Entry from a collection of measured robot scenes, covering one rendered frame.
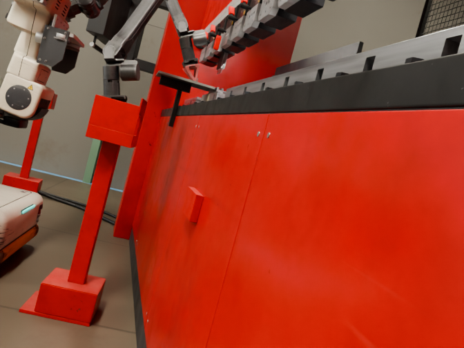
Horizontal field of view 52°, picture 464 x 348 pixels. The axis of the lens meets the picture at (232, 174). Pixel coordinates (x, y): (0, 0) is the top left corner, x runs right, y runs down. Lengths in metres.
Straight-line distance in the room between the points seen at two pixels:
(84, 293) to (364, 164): 1.45
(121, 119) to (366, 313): 1.38
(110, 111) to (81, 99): 3.60
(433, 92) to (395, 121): 0.05
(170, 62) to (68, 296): 1.77
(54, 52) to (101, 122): 0.54
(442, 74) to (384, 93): 0.08
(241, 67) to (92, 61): 2.45
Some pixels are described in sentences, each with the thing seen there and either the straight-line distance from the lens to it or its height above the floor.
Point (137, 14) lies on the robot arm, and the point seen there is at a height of 1.14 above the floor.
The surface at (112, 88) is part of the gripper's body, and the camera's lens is 1.74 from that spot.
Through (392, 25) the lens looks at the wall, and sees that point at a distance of 5.93.
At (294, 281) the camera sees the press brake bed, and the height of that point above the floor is 0.62.
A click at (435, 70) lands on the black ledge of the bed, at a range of 0.45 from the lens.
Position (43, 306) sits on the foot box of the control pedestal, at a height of 0.04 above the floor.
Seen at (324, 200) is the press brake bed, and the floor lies 0.72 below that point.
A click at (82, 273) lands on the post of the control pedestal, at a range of 1.88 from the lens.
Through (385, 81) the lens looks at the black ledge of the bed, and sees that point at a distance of 0.51.
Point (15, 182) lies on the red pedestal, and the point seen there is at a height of 0.08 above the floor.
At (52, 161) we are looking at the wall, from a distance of 5.37.
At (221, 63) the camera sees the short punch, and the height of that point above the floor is 1.12.
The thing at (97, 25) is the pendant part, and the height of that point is 1.29.
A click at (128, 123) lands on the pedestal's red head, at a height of 0.74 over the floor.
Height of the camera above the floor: 0.75
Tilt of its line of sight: 3 degrees down
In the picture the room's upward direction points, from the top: 15 degrees clockwise
